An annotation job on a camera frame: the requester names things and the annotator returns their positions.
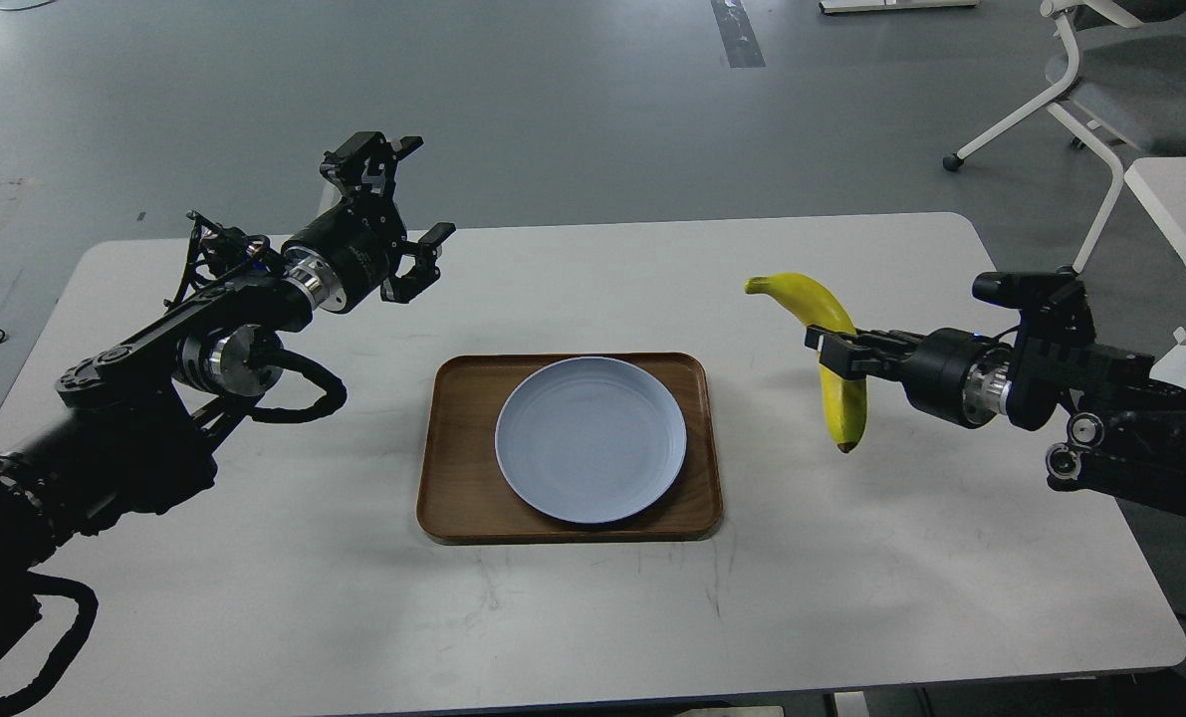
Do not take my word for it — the yellow banana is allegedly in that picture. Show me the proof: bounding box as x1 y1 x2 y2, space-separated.
744 273 867 454

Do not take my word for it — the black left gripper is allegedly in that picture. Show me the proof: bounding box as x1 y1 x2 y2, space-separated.
282 132 455 314

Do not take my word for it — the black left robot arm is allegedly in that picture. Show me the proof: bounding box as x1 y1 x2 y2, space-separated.
0 132 455 716

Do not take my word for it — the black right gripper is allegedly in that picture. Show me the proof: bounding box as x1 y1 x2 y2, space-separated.
804 324 1013 428

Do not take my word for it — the white office chair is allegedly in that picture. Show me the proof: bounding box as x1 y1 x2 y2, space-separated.
942 1 1186 273

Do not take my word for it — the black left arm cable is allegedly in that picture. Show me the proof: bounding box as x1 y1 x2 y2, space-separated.
244 348 349 425

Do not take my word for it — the brown wooden tray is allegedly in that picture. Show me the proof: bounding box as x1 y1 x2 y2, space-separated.
416 353 723 545

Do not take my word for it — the light blue plate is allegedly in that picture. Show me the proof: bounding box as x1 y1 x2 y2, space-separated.
495 356 688 525

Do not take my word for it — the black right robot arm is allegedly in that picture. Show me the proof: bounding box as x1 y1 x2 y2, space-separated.
804 269 1186 518

